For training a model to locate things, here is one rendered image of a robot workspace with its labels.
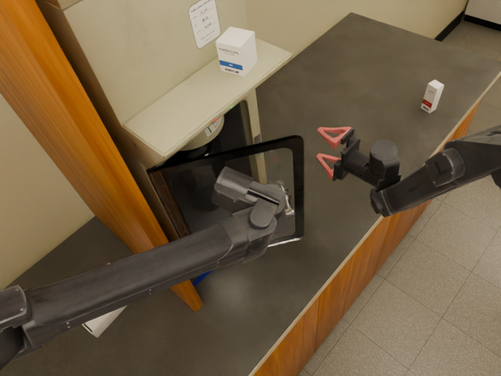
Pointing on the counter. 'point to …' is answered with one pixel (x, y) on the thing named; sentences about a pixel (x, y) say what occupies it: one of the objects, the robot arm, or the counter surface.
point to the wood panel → (73, 130)
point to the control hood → (196, 105)
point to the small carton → (237, 51)
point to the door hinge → (158, 190)
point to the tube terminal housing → (139, 66)
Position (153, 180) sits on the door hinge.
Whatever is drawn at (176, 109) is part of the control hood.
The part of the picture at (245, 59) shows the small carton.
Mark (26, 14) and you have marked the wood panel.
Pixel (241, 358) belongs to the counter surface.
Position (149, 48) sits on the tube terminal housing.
